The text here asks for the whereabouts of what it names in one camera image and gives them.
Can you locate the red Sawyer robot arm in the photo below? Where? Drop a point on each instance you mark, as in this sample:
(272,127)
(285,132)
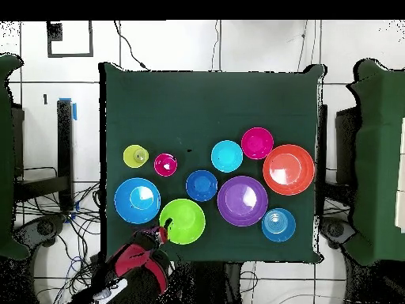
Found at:
(129,259)

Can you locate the green bowl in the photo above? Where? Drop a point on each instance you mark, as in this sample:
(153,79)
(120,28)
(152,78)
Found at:
(186,221)

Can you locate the small dark blue bowl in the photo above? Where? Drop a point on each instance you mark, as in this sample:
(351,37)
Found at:
(201,185)

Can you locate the large blue bowl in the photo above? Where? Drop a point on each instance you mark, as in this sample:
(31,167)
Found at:
(123,199)

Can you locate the pink cup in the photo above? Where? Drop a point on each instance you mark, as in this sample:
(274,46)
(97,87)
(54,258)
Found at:
(159,168)

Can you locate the purple bowl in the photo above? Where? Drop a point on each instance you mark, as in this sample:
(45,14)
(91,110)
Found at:
(234,202)

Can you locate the yellow cup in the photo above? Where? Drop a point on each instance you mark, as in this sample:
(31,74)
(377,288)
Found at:
(129,156)

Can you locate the small cyan bowl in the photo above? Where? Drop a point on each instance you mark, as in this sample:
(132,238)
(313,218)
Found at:
(227,156)

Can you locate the translucent blue bowl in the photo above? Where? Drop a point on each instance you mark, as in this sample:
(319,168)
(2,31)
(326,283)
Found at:
(278,224)

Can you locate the grey round floor base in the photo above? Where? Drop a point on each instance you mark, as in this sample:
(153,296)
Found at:
(337,229)
(44,228)

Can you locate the pink bowl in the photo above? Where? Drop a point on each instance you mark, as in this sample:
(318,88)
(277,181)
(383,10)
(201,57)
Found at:
(257,143)

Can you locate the dark green table cloth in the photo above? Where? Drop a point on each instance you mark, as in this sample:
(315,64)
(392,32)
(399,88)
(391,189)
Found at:
(205,107)

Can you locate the orange bowl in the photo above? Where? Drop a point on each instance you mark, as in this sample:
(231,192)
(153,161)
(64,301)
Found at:
(288,169)

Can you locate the blue tape strip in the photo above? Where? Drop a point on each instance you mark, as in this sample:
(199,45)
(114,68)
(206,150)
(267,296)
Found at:
(74,112)

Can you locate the black equipment box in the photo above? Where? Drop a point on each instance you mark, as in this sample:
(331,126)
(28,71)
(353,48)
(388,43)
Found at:
(18,142)
(346,145)

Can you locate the green-covered side table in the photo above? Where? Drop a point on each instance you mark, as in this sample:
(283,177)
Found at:
(6,158)
(379,158)

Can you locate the white sheet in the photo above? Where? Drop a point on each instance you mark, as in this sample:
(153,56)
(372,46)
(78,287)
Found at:
(401,190)

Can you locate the black metal frame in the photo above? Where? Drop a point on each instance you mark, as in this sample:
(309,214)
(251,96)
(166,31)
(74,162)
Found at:
(322,158)
(65,152)

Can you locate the black square floor frame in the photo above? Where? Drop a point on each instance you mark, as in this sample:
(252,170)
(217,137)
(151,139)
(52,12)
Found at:
(54,31)

